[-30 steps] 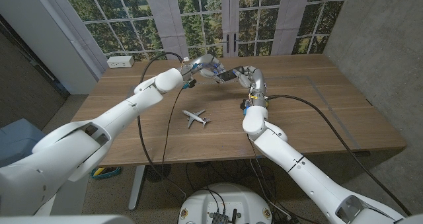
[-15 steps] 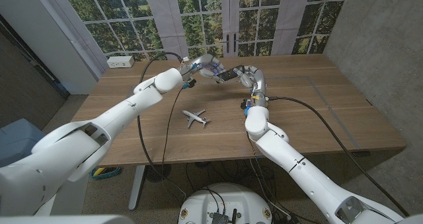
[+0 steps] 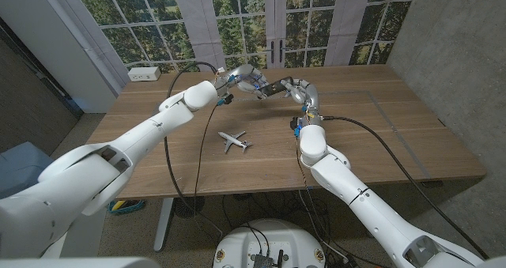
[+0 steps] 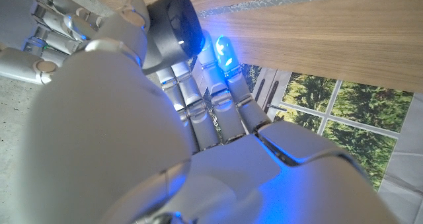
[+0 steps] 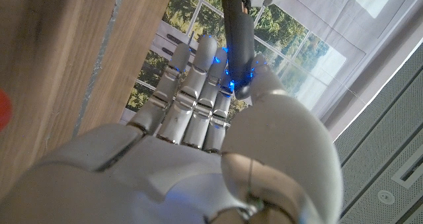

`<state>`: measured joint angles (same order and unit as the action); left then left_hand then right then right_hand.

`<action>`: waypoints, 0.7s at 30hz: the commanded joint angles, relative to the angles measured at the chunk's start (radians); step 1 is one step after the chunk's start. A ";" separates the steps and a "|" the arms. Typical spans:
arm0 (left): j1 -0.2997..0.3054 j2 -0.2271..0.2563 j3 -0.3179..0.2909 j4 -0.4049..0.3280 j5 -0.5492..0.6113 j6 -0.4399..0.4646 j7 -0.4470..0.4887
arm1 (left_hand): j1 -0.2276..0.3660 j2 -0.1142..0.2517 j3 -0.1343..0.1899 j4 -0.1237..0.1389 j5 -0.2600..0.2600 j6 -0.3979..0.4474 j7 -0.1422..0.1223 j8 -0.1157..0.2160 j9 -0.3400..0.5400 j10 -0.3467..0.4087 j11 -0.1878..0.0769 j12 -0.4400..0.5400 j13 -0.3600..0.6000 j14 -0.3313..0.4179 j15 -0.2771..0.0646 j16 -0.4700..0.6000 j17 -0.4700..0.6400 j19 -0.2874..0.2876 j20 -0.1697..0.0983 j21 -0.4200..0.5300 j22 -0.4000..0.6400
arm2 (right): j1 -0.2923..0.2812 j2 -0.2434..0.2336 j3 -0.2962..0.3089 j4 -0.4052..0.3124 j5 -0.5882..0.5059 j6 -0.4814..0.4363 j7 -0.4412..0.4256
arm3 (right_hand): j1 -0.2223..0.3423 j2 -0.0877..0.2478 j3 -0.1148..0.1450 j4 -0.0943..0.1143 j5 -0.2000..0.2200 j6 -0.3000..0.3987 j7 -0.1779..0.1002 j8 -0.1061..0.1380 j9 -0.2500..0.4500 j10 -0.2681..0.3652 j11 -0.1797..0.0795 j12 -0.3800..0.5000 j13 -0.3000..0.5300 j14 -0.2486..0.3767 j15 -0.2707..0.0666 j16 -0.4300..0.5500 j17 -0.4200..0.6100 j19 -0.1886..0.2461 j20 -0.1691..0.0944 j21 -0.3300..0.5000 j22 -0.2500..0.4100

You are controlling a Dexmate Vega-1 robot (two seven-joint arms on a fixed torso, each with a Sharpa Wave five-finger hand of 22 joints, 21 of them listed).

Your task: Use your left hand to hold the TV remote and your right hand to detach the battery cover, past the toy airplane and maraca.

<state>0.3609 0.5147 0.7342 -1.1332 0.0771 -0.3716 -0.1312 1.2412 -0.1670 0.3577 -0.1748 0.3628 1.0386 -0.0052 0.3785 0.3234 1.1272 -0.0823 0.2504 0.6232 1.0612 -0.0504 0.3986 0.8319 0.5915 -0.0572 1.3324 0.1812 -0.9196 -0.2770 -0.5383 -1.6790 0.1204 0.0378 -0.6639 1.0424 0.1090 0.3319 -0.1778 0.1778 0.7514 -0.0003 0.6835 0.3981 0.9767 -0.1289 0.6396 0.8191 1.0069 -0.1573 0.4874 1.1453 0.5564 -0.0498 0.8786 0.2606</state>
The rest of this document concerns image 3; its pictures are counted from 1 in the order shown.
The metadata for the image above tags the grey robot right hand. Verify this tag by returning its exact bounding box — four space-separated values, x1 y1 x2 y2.
282 77 322 125

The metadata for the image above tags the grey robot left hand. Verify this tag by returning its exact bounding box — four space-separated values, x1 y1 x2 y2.
216 64 270 100

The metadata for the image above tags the black TV remote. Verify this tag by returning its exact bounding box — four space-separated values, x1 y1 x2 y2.
259 76 294 97

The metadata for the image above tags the white toy airplane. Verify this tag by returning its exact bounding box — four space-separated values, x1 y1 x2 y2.
217 130 253 154

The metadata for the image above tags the printed window backdrop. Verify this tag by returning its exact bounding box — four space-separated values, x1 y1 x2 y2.
70 0 420 74

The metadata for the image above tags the grey tape strip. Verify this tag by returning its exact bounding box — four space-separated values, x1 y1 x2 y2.
367 90 432 180

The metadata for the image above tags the white power strip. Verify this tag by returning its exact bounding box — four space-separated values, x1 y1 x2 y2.
127 66 162 82

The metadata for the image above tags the black round fan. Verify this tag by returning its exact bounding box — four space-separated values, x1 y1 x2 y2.
173 196 206 220

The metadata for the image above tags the white robot torso base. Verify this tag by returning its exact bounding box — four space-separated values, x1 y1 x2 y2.
212 218 326 268

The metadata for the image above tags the white table leg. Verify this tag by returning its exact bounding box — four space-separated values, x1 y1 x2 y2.
153 198 175 253

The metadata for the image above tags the blue basket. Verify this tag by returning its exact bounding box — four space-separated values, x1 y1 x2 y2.
108 198 145 216

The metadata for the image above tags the blue grey seat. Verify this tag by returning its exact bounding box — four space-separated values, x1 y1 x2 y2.
0 141 55 200

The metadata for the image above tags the white robot body panel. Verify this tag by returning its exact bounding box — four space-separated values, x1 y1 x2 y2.
0 257 161 268

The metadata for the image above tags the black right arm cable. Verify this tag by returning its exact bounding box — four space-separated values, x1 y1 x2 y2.
322 115 491 260

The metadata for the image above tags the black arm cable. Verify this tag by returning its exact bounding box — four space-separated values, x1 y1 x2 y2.
322 115 491 260
163 61 225 240

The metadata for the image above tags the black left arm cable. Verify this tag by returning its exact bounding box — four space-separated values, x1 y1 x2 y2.
163 61 225 240

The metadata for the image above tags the white floor cable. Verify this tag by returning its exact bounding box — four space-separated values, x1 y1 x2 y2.
296 189 349 261

